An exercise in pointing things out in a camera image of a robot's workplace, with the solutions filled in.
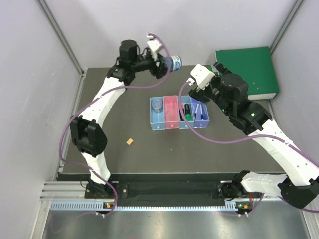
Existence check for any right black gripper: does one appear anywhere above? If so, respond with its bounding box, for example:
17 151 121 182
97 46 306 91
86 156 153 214
189 62 232 117

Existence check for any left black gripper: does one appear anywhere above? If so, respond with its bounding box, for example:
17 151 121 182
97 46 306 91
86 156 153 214
131 51 172 79

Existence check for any blue jar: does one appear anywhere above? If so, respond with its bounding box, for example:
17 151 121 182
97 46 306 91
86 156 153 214
168 55 182 72

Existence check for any light blue bin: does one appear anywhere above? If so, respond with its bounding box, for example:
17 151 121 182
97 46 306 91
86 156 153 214
150 97 166 131
177 95 195 130

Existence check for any blue capped white marker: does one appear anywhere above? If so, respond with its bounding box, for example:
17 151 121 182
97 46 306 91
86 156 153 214
199 104 204 120

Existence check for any black capped white marker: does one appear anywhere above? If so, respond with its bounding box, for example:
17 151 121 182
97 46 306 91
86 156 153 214
194 104 199 119

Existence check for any green highlighter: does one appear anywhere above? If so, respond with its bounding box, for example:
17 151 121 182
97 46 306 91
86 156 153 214
184 104 192 121

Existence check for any grey clear jar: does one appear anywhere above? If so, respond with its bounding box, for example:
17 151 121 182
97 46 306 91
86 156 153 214
152 100 163 113

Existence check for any pink bin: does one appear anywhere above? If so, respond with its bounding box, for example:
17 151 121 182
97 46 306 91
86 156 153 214
163 96 180 129

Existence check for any green ring binder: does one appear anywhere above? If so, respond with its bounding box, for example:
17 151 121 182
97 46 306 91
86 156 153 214
215 46 279 100

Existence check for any purple bin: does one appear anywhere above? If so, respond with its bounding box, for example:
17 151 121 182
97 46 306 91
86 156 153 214
191 98 210 128

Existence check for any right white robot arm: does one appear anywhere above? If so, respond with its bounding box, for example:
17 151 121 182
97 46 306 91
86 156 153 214
187 62 319 209

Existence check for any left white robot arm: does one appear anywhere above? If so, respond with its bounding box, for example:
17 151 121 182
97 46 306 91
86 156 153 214
70 34 171 199

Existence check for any small yellow eraser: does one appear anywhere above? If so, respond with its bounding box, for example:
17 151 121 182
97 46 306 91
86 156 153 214
126 138 133 145

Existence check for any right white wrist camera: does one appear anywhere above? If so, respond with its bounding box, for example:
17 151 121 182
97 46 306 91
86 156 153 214
186 64 216 91

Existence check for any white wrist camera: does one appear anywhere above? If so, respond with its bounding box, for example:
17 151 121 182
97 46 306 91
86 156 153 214
147 33 163 61
186 64 216 91

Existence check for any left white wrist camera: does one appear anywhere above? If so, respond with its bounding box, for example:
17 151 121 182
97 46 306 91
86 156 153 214
147 33 163 61

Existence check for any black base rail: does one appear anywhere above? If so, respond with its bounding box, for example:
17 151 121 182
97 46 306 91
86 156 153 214
84 180 264 207

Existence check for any slotted cable duct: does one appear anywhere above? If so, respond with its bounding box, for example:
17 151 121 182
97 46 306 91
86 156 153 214
50 201 248 212

